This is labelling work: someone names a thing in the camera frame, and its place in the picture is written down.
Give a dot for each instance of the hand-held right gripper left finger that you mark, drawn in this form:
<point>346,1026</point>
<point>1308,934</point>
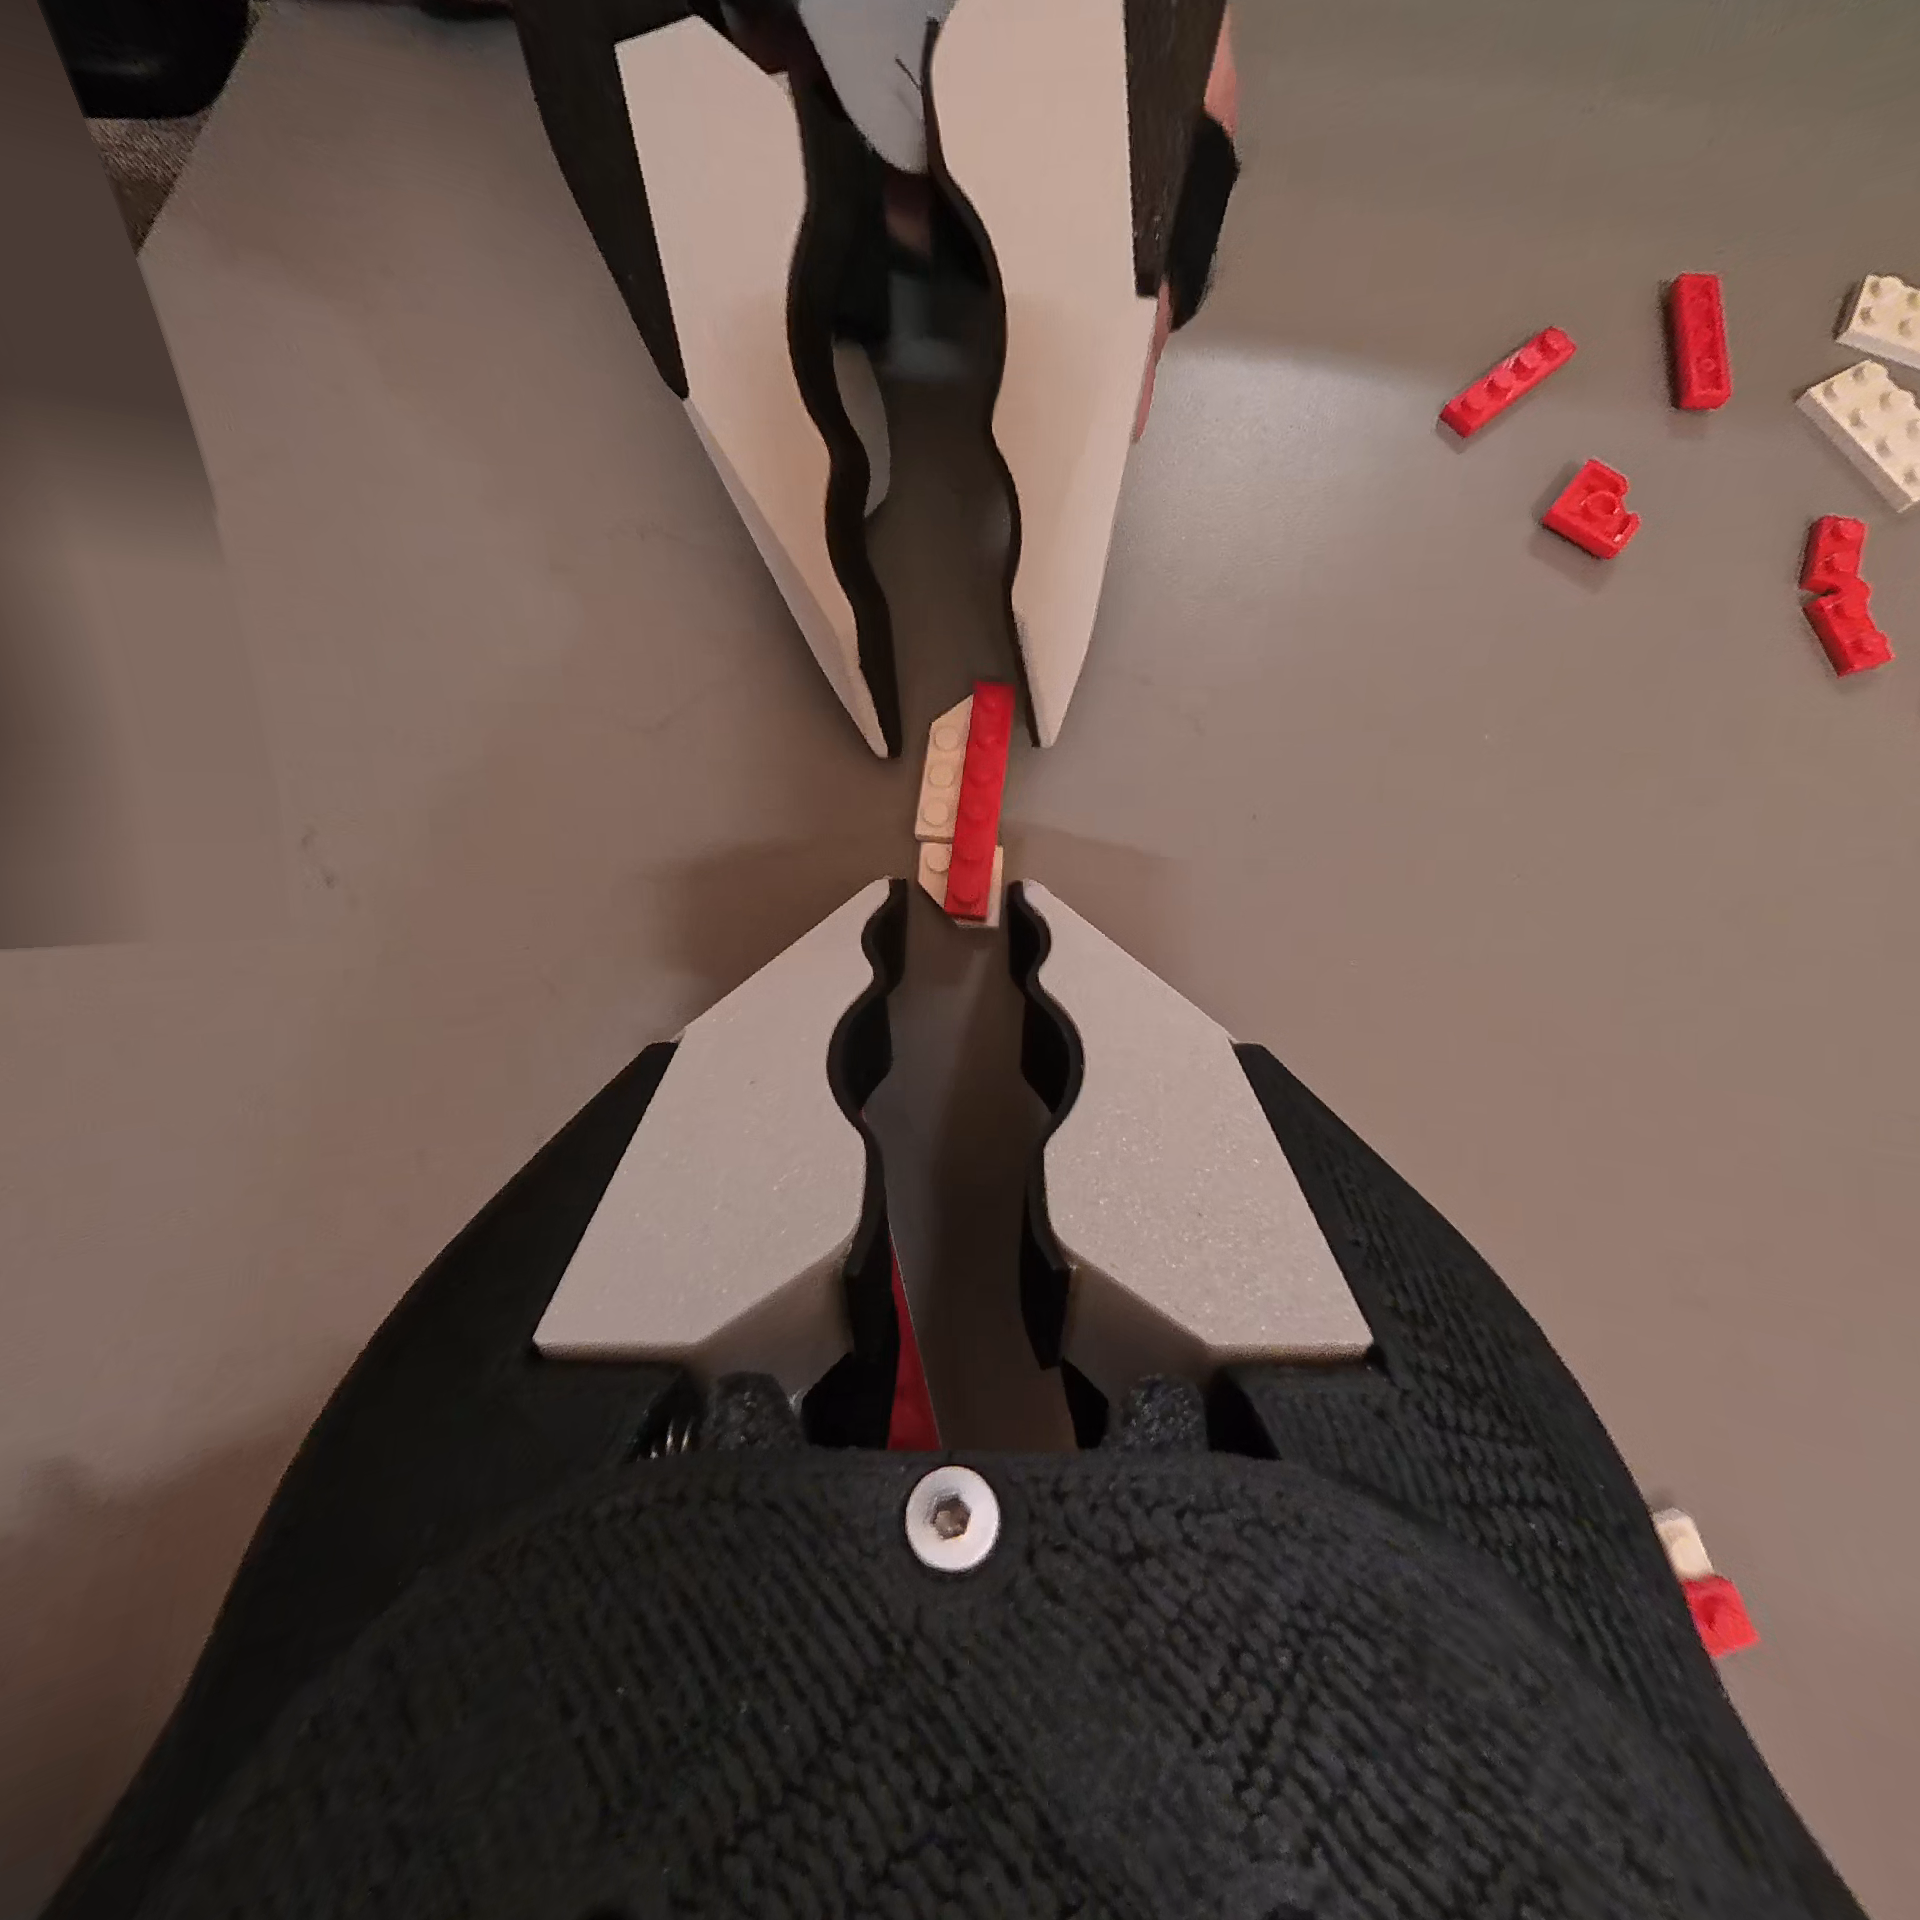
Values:
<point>706,1202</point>

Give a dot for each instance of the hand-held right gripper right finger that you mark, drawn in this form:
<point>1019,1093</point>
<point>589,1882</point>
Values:
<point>1199,1202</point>

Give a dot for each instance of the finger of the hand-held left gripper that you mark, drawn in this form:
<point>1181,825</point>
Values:
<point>717,302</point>
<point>1065,302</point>

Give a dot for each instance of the small red white brick assembly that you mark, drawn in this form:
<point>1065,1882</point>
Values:
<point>985,779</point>

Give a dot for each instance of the red white toy brick frame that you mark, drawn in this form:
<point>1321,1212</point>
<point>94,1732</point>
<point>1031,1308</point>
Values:
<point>1719,1620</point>

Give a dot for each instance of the person's left hand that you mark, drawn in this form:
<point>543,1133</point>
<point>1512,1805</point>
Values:
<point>1221,74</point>

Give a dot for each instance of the red narrow toy brick plate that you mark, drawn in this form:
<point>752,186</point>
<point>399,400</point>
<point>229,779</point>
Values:
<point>1512,380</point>
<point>1699,342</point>

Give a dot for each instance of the red notched toy brick wedge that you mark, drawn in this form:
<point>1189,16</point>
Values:
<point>1588,515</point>

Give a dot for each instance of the white rectangular toy brick plate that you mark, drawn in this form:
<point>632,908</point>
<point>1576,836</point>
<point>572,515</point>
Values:
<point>1862,427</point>
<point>1884,316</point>

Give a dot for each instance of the red curved toy brick piece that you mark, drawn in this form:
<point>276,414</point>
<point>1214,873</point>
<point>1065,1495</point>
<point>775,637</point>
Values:
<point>1848,632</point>

